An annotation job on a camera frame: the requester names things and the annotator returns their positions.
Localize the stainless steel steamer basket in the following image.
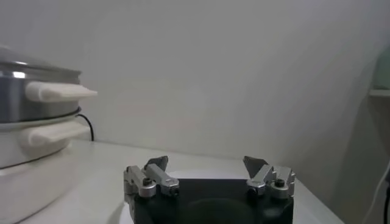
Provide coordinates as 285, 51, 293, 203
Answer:
0, 68, 99, 125

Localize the round glass pot lid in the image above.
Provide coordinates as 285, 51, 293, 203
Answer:
0, 45, 83, 77

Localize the white electric cooker base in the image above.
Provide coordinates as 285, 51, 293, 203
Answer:
0, 117, 92, 224

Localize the black cooker power cable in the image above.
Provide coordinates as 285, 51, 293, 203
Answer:
75, 113, 96, 142

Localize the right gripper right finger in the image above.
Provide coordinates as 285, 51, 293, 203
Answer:
243, 155, 296, 200

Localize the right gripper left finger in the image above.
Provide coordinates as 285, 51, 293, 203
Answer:
123, 155, 180, 202

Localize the round white plate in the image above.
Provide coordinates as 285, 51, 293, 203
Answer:
117, 169, 255, 224

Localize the black cable with adapter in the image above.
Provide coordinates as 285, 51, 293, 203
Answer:
383, 179, 390, 224

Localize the thin white cable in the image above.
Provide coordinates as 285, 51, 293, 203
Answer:
361, 160, 390, 224

